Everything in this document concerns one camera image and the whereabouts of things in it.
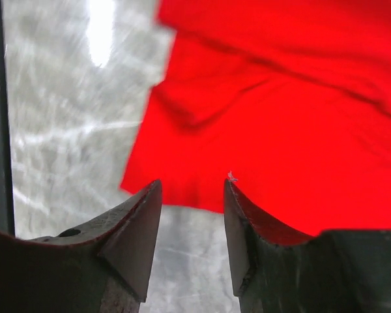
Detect red t shirt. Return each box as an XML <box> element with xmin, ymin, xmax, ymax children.
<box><xmin>121</xmin><ymin>1</ymin><xmax>391</xmax><ymax>235</ymax></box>

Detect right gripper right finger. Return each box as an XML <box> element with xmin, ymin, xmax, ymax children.
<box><xmin>224</xmin><ymin>181</ymin><xmax>391</xmax><ymax>312</ymax></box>

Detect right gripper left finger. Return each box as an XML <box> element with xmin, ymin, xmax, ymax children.
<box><xmin>0</xmin><ymin>180</ymin><xmax>162</xmax><ymax>312</ymax></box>

